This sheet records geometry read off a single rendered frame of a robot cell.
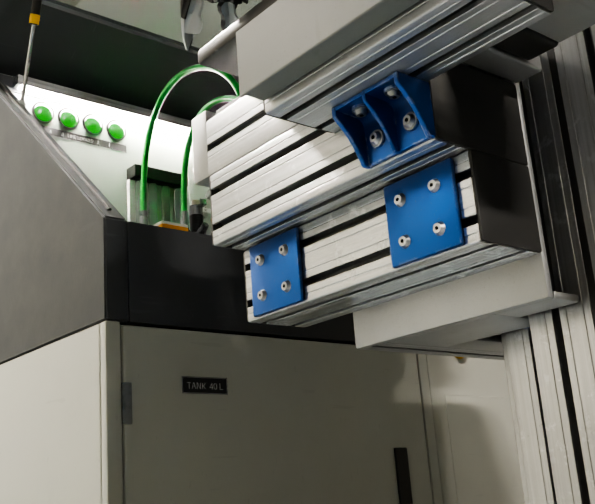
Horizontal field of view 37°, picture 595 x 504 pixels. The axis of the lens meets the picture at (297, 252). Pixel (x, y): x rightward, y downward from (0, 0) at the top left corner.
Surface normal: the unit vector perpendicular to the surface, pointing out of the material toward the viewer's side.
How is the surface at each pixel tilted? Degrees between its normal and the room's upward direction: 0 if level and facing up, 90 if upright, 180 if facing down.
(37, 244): 90
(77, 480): 90
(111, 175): 90
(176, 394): 90
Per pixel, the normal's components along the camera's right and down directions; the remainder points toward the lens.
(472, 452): 0.65, -0.26
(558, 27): 0.07, 0.96
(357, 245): -0.77, -0.12
